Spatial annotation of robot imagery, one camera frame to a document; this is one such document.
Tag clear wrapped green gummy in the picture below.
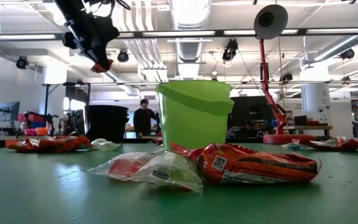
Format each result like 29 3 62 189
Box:
91 138 122 152
132 149 204 196

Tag clear wrapped gummy candy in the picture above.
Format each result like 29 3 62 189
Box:
280 141 304 151

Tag black ceiling spotlight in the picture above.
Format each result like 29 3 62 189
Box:
16 55 30 70
117 49 130 63
339 48 356 60
221 39 239 62
280 71 294 83

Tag wooden workbench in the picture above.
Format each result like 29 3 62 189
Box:
286 124 334 138

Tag white round column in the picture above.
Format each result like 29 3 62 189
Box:
301 70 331 136

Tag person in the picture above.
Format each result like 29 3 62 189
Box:
132 98 161 139

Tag small orange Reese's pack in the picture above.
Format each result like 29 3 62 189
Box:
50 134 93 153

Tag green table mat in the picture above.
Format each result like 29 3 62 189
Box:
0 142 358 224

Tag red desk lamp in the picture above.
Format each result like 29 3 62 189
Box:
253 4 317 146

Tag black metal frame stand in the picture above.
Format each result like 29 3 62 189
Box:
41 81 91 125

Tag silver ventilation duct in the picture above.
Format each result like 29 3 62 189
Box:
168 0 213 80

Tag large black screen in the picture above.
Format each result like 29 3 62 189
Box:
230 95 275 128

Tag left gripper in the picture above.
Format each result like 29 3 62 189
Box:
53 0 121 68

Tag green plastic bucket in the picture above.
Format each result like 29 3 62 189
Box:
155 80 235 150

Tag red Skittles candy pack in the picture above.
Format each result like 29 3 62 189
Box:
168 142 208 161
298 138 338 152

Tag black plastic bucket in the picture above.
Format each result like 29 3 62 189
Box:
85 105 130 144

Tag black overhead frame bar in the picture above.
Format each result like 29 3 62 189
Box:
0 27 358 41

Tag computer monitor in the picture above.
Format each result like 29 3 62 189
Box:
0 101 21 123

